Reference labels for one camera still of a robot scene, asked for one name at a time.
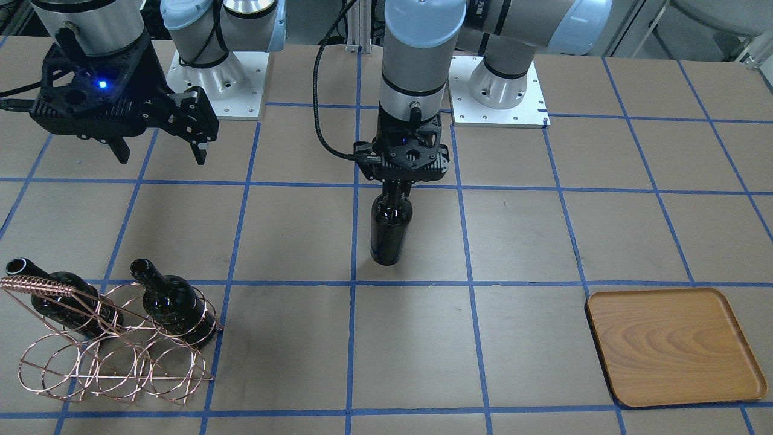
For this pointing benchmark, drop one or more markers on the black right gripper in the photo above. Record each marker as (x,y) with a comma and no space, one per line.
(156,74)

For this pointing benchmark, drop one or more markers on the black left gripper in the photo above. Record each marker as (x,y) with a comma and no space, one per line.
(395,187)

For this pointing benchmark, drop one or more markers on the dark wine bottle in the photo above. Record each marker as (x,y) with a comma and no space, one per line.
(390,218)
(60,299)
(174,305)

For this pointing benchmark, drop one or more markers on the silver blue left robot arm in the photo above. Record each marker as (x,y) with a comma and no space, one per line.
(420,40)

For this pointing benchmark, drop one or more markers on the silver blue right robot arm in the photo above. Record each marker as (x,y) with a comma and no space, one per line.
(204,33)

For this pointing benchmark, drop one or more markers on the dark wine bottle front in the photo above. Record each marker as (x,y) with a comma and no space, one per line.
(174,305)

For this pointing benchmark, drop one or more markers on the wooden tray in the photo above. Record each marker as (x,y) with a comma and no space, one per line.
(665,347)

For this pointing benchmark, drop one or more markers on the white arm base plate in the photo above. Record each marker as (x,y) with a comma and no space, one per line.
(481,99)
(236,88)

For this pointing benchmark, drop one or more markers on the aluminium frame post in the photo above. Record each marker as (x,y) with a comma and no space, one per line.
(359,26)

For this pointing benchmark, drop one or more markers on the copper wire bottle basket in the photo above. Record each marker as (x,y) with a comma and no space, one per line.
(131,355)

